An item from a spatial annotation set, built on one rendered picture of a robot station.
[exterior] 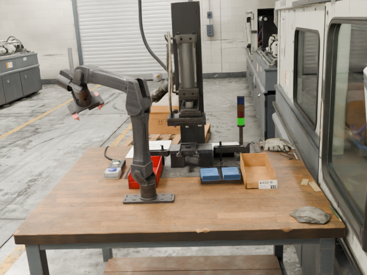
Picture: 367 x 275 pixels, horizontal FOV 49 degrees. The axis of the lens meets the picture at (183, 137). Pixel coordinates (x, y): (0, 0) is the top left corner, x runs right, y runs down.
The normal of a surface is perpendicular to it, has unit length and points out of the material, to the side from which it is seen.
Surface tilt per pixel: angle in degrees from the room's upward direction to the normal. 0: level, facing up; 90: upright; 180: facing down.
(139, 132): 91
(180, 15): 90
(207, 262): 0
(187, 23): 90
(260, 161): 90
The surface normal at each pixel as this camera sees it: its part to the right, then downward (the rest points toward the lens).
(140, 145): -0.35, 0.28
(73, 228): -0.05, -0.96
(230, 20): -0.11, 0.28
